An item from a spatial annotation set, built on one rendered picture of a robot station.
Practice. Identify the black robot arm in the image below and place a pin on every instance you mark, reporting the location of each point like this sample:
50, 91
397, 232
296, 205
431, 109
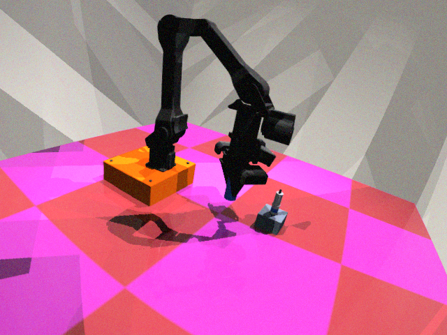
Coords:
171, 123

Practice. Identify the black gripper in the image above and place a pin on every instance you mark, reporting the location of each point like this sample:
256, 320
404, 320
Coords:
237, 154

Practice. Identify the blue cylinder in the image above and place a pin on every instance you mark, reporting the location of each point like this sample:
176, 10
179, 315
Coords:
228, 196

